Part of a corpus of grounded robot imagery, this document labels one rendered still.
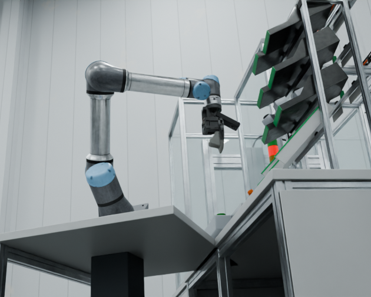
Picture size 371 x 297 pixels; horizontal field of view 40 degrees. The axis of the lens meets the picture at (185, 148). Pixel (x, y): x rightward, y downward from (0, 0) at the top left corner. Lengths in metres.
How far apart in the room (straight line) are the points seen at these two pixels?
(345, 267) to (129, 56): 6.21
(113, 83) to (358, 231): 1.08
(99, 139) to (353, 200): 1.14
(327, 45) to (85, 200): 5.07
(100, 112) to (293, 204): 1.05
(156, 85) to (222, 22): 5.08
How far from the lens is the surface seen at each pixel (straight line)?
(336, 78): 1.92
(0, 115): 7.68
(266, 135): 1.98
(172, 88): 2.07
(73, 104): 7.36
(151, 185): 6.32
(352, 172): 1.47
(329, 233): 1.38
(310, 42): 1.94
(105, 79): 2.02
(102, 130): 2.17
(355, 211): 1.44
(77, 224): 1.73
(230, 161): 3.39
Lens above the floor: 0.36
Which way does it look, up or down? 24 degrees up
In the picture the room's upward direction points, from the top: 4 degrees counter-clockwise
